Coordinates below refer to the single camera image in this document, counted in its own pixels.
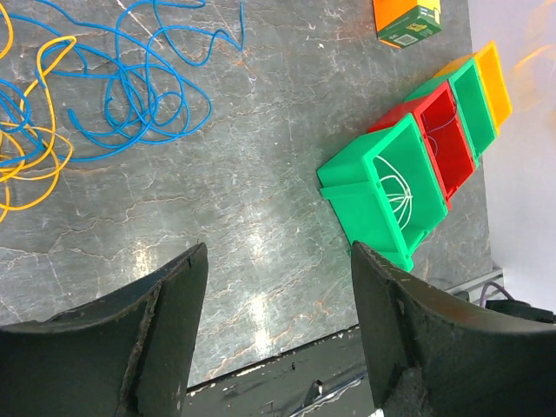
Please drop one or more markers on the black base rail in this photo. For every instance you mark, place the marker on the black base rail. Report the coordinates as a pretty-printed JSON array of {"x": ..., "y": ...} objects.
[{"x": 326, "y": 377}]

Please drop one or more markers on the sponge box on table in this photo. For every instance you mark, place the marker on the sponge box on table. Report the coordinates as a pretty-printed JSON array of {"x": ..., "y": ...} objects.
[{"x": 401, "y": 23}]

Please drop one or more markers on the red bin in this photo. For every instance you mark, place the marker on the red bin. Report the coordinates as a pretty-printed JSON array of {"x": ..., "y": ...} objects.
[{"x": 438, "y": 120}]

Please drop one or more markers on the rear green bin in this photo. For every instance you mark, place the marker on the rear green bin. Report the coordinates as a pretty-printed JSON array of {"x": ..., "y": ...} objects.
[{"x": 470, "y": 96}]

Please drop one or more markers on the front green bin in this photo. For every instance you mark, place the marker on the front green bin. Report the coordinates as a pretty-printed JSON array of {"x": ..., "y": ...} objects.
[{"x": 384, "y": 191}]

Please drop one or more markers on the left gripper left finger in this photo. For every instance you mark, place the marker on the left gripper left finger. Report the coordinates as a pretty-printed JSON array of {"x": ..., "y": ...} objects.
[{"x": 127, "y": 353}]

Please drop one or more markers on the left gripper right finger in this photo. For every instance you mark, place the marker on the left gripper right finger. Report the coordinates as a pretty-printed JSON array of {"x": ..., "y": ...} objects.
[{"x": 472, "y": 361}]

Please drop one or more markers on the yellow bin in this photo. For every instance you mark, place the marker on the yellow bin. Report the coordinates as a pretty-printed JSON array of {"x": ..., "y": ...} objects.
[{"x": 488, "y": 63}]

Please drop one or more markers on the green bin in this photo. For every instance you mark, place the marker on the green bin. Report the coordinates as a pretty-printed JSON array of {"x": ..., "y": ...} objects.
[
  {"x": 470, "y": 96},
  {"x": 384, "y": 191}
]

